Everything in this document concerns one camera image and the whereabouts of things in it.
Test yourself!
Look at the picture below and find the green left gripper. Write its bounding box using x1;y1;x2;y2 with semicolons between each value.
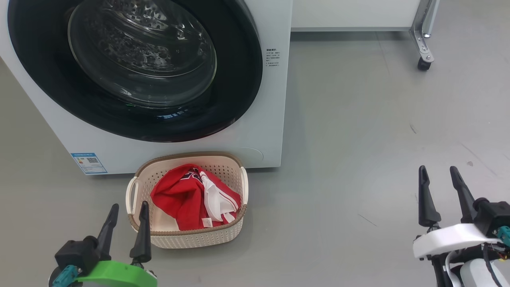
78;201;158;287

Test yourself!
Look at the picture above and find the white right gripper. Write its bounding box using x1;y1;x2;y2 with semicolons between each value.
412;165;503;259

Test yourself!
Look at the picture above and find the red white jersey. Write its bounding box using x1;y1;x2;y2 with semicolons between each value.
150;163;242;232

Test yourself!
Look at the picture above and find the dark grey round bin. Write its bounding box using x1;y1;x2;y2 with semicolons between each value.
7;0;263;143

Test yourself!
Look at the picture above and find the cream perforated laundry basket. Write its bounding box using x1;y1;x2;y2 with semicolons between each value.
126;151;249;250

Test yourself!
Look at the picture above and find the white front-load washing machine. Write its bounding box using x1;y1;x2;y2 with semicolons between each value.
0;0;293;176

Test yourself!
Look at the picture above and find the blue energy label sticker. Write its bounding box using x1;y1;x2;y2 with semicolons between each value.
71;152;108;175

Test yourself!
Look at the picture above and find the metal leg with caster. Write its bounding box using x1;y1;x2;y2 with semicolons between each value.
410;0;441;71

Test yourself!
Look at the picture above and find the white partition panel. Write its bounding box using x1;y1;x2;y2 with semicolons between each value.
291;0;423;32

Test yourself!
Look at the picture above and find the teal cable connector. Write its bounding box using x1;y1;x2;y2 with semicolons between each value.
494;226;510;246
52;265;82;287

